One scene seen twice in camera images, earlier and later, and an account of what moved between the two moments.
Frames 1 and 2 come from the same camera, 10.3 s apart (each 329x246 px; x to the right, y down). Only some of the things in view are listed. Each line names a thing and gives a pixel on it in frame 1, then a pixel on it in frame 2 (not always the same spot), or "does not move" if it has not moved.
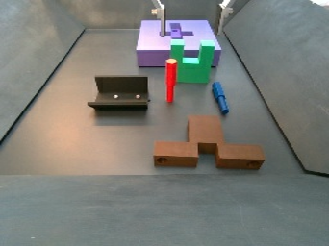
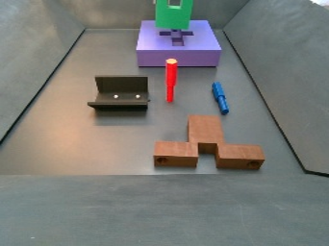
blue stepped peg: [219, 91] does not move
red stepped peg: [172, 78] does not move
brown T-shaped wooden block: [207, 139] does not move
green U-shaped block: [193, 69] to [175, 16]
